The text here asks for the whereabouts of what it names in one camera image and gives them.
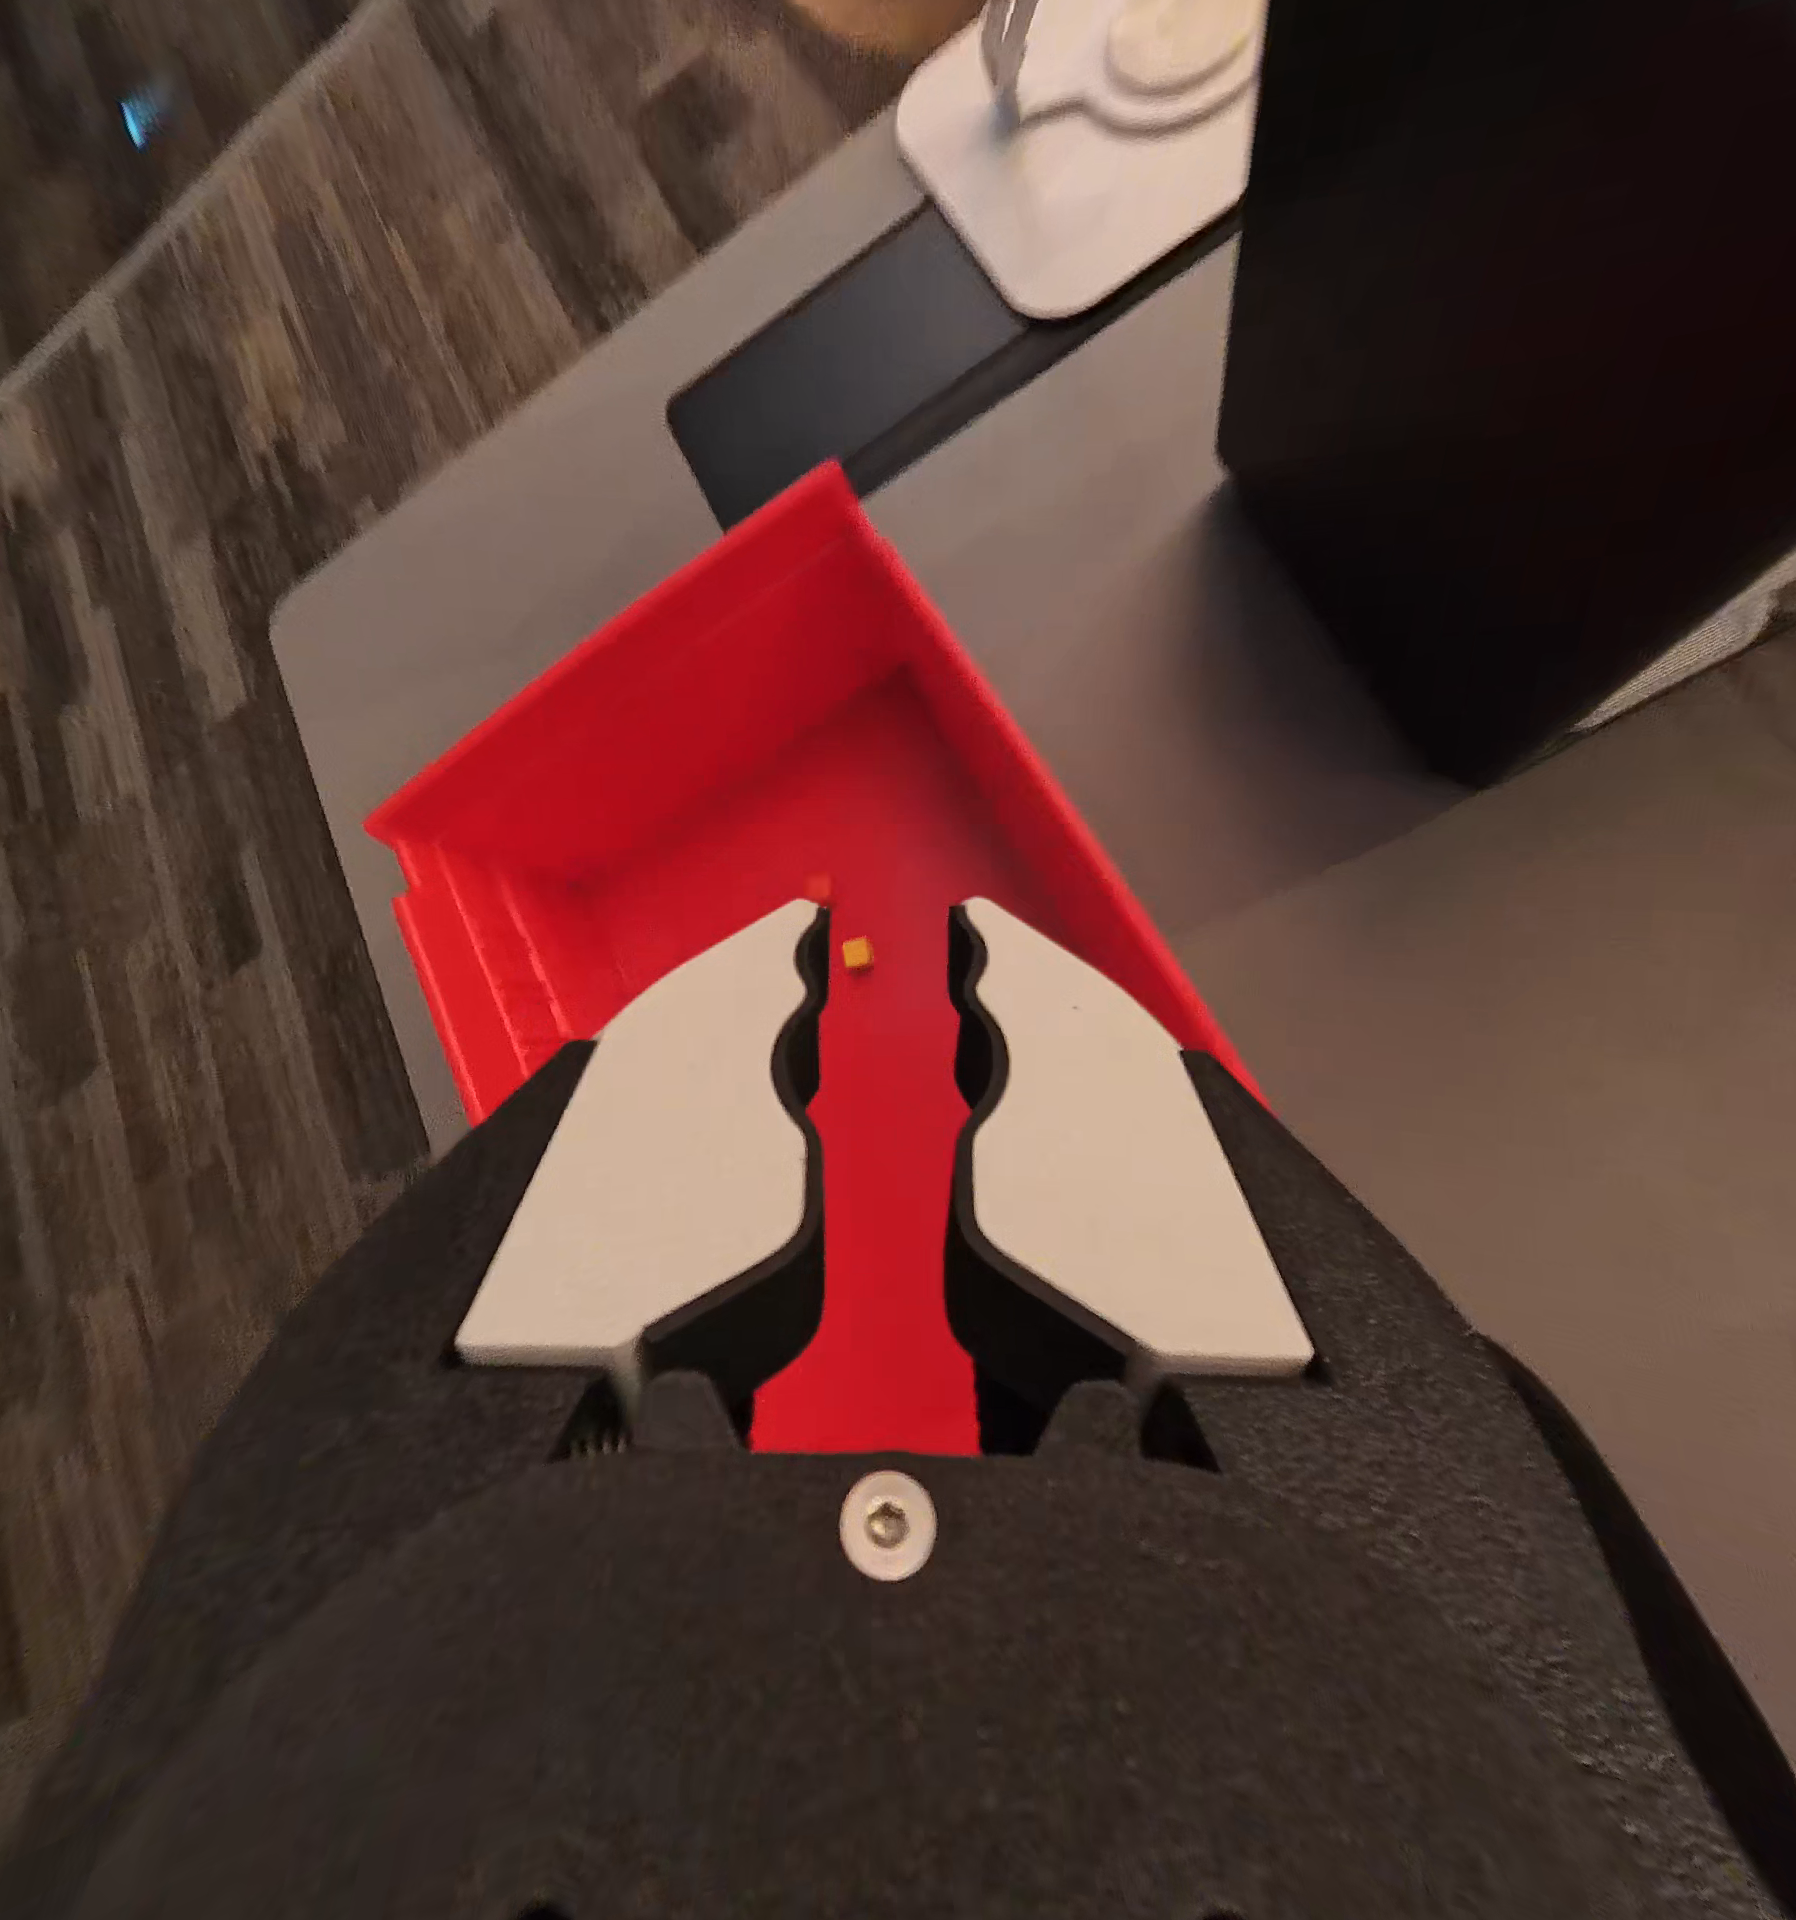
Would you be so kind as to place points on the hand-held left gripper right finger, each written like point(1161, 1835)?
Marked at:
point(1141, 1202)

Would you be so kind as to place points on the red plastic bin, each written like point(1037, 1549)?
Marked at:
point(779, 782)

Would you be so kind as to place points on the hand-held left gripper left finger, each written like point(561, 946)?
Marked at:
point(645, 1202)

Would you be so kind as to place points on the black drawer cabinet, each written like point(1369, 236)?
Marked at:
point(1529, 360)

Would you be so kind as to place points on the white stand base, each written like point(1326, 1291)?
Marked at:
point(1094, 196)

